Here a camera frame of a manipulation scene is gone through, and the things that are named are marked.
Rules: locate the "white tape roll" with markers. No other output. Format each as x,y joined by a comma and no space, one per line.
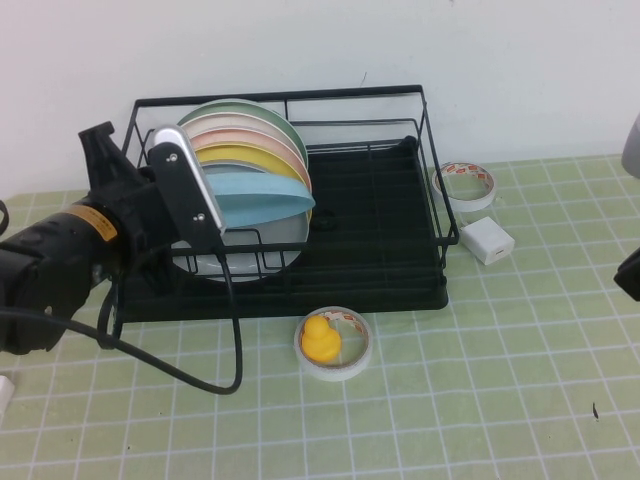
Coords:
330,374
467,204

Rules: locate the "grey plate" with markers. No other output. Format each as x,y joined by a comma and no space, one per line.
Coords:
240,265

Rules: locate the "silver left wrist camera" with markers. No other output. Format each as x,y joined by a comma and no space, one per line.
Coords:
170,134

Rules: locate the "pink plate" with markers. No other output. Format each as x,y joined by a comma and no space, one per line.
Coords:
245,136

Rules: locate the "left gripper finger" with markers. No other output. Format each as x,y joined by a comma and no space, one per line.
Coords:
107,160
160,272

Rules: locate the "white power adapter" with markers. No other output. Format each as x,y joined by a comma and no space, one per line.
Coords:
482,237

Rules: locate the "light blue plate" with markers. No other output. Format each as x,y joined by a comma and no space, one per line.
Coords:
265,200

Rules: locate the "black plastic drip tray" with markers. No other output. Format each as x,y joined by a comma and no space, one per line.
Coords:
380,280

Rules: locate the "small white object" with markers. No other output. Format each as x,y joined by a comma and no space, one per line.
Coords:
5,392

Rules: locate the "yellow rubber duck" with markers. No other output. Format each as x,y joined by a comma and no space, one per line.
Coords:
320,342

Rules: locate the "green plate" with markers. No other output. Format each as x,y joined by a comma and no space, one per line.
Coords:
240,106

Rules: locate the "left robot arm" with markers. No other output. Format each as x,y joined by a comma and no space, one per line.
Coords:
40,280

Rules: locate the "cream plate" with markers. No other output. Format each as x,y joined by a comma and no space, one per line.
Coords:
240,121

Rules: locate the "yellow plate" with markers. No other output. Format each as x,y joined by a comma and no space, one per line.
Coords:
240,152

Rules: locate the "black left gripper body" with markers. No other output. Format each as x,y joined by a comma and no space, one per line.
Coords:
142,215

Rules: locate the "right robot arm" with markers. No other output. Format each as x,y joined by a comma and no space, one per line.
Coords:
632,150

